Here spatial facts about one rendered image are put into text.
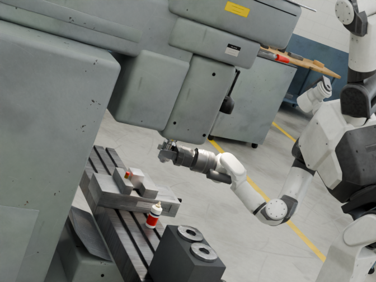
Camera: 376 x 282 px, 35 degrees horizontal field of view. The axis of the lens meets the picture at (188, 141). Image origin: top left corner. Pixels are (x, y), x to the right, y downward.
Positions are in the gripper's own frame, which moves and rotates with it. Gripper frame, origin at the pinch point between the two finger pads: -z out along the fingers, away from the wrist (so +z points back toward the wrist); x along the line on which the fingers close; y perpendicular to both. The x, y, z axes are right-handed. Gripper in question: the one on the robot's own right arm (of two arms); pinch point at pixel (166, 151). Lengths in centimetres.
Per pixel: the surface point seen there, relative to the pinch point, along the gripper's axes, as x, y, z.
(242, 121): -422, 92, 190
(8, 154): 37, 1, -54
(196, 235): 36.6, 11.8, 9.3
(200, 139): 8.5, -10.8, 7.6
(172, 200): -13.1, 24.8, 13.4
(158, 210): 1.4, 23.4, 5.2
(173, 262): 42.6, 19.5, 3.4
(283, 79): -432, 33, 220
